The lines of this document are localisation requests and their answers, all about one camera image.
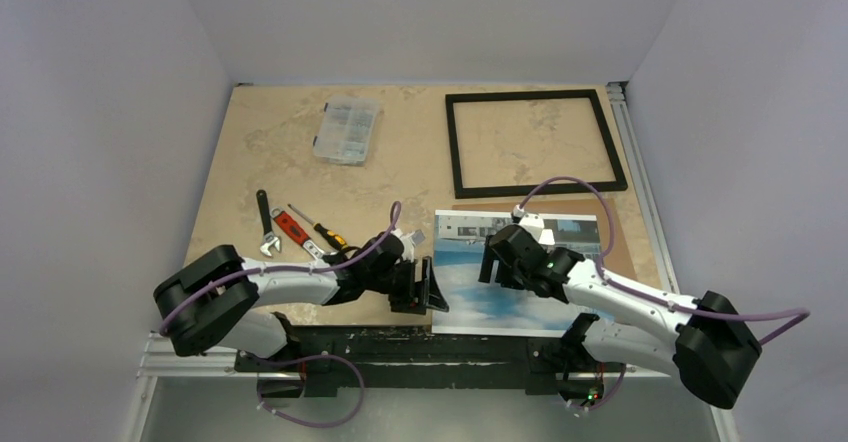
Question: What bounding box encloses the building and sky photo print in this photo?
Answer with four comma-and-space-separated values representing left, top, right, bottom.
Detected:
432, 210, 590, 337

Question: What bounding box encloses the small black handled wrench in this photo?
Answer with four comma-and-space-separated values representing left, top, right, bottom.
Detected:
256, 189, 281, 258

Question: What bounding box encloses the aluminium rail right side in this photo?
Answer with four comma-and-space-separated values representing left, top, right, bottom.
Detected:
606, 82, 680, 293

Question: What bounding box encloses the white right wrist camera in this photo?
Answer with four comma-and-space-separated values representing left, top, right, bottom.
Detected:
511, 204, 548, 245

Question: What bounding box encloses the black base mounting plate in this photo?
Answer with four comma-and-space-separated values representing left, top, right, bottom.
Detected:
234, 326, 623, 404

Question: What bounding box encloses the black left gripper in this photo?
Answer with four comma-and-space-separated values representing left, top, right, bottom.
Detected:
364, 256, 446, 314

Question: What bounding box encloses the clear plastic screw organizer box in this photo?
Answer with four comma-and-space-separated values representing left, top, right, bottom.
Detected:
313, 95, 381, 166

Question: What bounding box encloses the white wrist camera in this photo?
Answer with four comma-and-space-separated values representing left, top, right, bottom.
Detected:
511, 204, 548, 245
391, 228, 426, 261

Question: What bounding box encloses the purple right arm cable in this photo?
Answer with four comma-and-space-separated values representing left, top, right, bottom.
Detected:
511, 175, 811, 414

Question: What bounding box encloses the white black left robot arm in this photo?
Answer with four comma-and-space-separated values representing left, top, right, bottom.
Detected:
153, 229, 449, 371

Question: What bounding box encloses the red handled adjustable wrench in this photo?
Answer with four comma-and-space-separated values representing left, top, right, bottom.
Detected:
271, 207, 326, 261

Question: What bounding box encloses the yellow black flathead screwdriver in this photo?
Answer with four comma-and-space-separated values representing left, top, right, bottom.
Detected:
287, 204, 349, 251

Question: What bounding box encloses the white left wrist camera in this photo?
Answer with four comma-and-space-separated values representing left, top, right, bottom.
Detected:
391, 228, 426, 261

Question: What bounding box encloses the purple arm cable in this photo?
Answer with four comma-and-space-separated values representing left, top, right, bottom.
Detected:
511, 175, 811, 414
157, 200, 404, 429

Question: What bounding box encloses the black wooden picture frame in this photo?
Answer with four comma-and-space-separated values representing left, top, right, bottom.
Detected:
444, 88, 629, 200

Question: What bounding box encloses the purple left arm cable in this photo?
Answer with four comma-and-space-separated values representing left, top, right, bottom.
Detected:
157, 200, 404, 429

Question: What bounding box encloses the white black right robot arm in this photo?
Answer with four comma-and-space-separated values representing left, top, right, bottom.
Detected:
479, 225, 762, 409

